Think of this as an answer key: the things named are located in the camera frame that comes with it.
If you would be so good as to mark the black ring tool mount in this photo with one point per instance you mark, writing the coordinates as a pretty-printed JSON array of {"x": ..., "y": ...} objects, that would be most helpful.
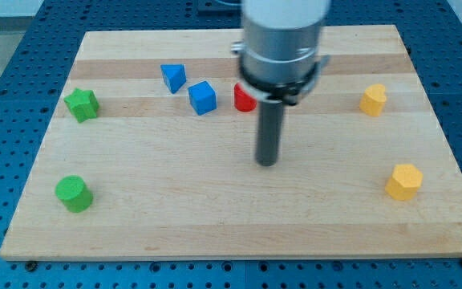
[{"x": 290, "y": 94}]

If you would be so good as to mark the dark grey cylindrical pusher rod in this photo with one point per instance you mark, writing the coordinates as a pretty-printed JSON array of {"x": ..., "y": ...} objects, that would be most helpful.
[{"x": 269, "y": 128}]

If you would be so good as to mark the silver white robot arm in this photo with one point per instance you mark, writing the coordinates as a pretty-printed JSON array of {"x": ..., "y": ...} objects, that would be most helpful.
[{"x": 277, "y": 62}]

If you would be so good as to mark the green star block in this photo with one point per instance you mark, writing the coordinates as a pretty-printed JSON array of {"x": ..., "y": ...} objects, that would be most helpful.
[{"x": 82, "y": 104}]

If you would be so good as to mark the red cylinder block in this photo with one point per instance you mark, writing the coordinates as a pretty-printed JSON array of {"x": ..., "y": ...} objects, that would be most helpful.
[{"x": 243, "y": 102}]

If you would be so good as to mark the blue cube block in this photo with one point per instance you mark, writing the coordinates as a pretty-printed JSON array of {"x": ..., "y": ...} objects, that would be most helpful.
[{"x": 202, "y": 98}]

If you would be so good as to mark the yellow heart block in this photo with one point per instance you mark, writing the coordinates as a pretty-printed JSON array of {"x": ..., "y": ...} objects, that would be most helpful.
[{"x": 373, "y": 100}]

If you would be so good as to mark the blue triangle block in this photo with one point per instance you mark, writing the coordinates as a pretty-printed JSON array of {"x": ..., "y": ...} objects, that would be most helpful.
[{"x": 174, "y": 76}]

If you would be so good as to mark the light wooden board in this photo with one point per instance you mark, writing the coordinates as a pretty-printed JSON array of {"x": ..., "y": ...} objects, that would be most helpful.
[{"x": 169, "y": 184}]

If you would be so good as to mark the yellow hexagon block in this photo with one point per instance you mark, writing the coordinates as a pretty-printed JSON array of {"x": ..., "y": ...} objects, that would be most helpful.
[{"x": 404, "y": 182}]

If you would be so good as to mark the green cylinder block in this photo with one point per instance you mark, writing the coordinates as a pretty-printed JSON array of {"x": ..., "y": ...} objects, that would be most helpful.
[{"x": 74, "y": 194}]

